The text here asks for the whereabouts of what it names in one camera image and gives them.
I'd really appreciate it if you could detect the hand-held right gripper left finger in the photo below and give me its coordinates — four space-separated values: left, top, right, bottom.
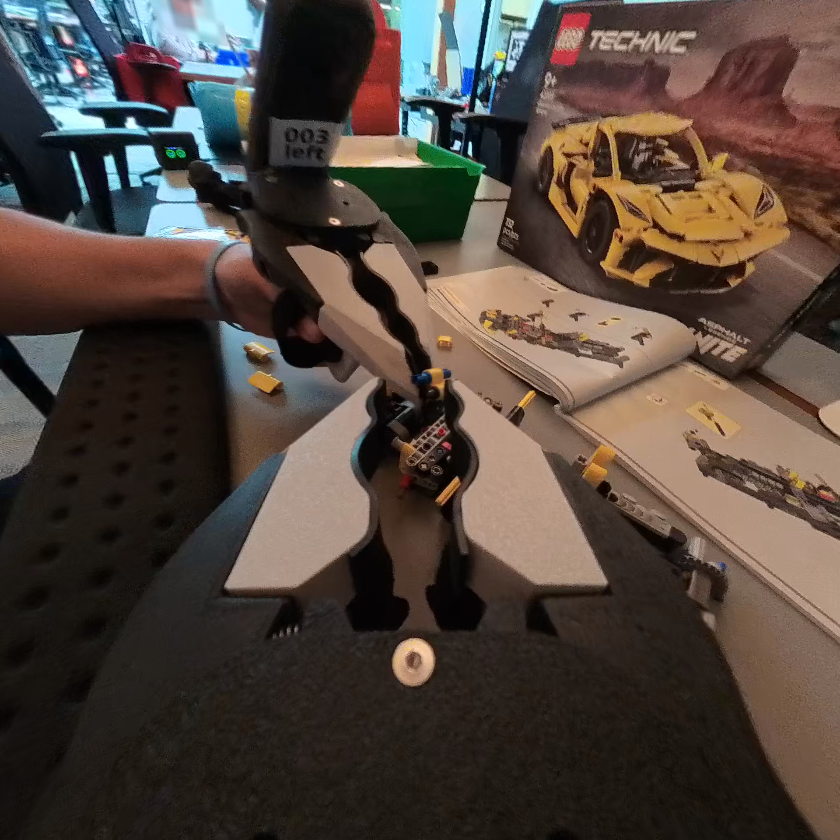
223 379 388 595

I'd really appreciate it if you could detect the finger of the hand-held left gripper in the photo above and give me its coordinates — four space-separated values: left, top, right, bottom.
287 244 424 403
357 241 439 378

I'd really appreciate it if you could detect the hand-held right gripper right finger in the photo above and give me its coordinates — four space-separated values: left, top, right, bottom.
446 379 608 611

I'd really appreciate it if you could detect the black yellow lego car chassis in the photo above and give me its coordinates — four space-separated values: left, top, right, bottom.
384 387 729 614

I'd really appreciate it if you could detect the lego set box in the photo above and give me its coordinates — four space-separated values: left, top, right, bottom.
492 0 840 382

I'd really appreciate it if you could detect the person's left hand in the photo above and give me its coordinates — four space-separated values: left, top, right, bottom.
217 244 327 345

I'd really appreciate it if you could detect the green plastic bin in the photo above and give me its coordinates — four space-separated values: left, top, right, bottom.
328 138 487 244

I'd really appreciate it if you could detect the grey wristband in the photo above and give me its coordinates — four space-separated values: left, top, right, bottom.
202 239 249 329

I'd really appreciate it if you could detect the teal padded seat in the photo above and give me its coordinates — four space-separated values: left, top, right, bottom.
190 82 253 148

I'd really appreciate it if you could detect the open instruction booklet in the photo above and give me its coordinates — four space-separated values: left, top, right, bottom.
427 266 840 641

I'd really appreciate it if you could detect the black device with green display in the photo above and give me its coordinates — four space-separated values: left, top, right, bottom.
147 129 201 170

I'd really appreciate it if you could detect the red armchair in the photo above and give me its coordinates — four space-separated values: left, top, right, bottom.
351 0 403 137

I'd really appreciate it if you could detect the black pole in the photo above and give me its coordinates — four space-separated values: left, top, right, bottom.
469 0 494 112

